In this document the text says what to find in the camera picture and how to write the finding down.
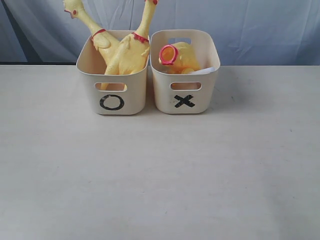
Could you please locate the headless yellow rubber chicken body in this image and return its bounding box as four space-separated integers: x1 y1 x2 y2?
158 41 201 75

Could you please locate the yellow rubber chicken facing up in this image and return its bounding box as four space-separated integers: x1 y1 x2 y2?
104 0 158 75

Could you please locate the broken chicken neck with squeaker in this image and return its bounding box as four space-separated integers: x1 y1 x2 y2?
191 67 216 75

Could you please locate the yellow rubber chicken face down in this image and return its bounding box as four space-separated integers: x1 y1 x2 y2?
62 0 120 75

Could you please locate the cream bin with X mark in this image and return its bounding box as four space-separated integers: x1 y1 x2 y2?
150 29 221 114

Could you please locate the cream bin with circle mark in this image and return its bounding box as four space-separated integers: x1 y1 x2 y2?
76 30 149 115

